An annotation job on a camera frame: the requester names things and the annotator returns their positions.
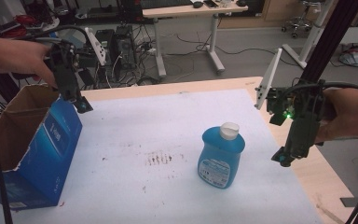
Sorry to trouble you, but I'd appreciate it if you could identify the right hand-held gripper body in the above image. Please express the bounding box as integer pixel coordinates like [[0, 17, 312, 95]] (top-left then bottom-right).
[[255, 48, 327, 158]]

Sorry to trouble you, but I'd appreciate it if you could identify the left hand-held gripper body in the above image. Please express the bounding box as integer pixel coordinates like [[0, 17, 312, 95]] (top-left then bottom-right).
[[45, 27, 107, 102]]

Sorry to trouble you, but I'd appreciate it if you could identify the blue cardboard box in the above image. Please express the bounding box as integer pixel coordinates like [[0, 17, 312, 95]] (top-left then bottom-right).
[[0, 83, 84, 211]]

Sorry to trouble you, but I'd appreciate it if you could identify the blue plastic bottle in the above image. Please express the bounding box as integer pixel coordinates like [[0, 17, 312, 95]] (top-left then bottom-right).
[[197, 121, 246, 189]]

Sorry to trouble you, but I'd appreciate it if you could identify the person's right hand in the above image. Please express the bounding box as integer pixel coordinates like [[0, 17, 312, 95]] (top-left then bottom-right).
[[316, 88, 358, 145]]

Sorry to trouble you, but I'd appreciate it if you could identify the person's left hand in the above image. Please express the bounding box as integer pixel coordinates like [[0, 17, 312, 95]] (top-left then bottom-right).
[[0, 36, 57, 89]]

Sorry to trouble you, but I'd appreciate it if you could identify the black computer tower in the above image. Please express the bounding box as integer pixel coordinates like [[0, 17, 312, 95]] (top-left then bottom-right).
[[109, 25, 138, 72]]

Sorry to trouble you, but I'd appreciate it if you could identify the grey-blue cloth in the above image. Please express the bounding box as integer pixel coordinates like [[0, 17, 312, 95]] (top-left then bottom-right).
[[338, 50, 358, 68]]

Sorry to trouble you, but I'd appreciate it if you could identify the office chair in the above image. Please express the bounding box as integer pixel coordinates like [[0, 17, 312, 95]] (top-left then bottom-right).
[[281, 0, 322, 39]]

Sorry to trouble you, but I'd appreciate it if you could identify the white table mat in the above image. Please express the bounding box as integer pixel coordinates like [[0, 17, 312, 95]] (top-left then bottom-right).
[[0, 89, 324, 224]]

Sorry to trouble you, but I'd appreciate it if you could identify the black keyboard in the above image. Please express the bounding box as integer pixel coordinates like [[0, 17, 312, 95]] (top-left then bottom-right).
[[140, 0, 194, 9]]

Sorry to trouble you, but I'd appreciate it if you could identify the white stand frame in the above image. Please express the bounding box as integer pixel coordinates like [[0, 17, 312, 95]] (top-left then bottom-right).
[[282, 0, 338, 69]]

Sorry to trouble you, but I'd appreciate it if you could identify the black metal post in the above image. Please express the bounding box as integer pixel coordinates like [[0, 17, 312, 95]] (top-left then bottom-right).
[[300, 0, 358, 85]]

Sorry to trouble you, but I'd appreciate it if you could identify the black floor cable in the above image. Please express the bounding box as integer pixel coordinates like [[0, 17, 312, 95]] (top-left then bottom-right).
[[175, 32, 299, 68]]

